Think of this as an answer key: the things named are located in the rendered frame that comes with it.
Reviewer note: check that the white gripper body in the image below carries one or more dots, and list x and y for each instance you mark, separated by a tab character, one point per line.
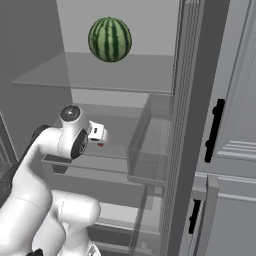
105	136

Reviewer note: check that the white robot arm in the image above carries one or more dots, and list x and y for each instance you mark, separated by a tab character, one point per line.
30	186

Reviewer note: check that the red strawberry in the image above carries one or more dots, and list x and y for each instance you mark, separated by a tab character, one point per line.
100	144

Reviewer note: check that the glass fridge shelf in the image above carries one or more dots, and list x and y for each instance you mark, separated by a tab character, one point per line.
110	160
100	75

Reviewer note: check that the clear fridge drawer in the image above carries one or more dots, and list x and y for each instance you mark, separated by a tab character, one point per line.
146	220
150	150

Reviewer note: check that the grey fridge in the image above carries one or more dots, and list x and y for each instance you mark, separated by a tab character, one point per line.
186	100

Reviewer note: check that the green striped watermelon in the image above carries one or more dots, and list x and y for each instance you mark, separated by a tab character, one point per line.
110	39

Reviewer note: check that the grey cupboard door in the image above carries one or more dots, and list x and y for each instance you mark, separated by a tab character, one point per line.
230	220
238	83

